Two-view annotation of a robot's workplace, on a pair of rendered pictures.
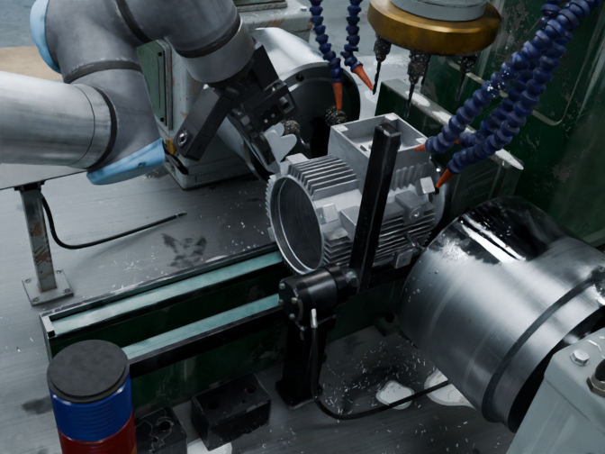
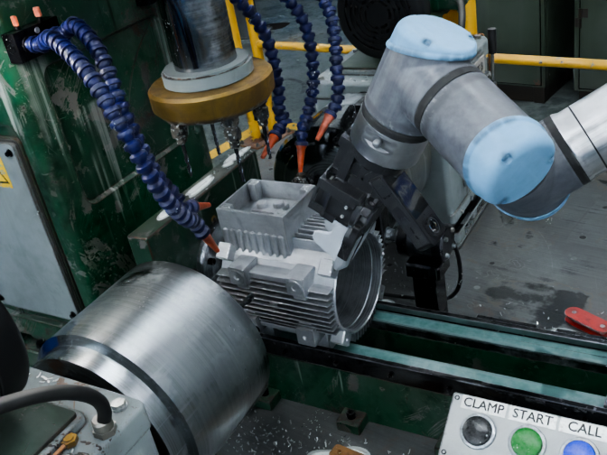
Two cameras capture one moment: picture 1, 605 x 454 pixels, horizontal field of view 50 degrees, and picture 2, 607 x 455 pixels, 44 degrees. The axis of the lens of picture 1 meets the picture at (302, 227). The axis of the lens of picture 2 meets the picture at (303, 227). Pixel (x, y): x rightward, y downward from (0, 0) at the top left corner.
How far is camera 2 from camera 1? 146 cm
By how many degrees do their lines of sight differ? 86
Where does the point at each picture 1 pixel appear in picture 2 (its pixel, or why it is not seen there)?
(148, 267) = not seen: outside the picture
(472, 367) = (425, 159)
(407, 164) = (277, 196)
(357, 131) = (256, 223)
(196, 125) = (423, 205)
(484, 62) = (116, 164)
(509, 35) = not seen: hidden behind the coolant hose
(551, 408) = not seen: hidden behind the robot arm
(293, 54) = (156, 281)
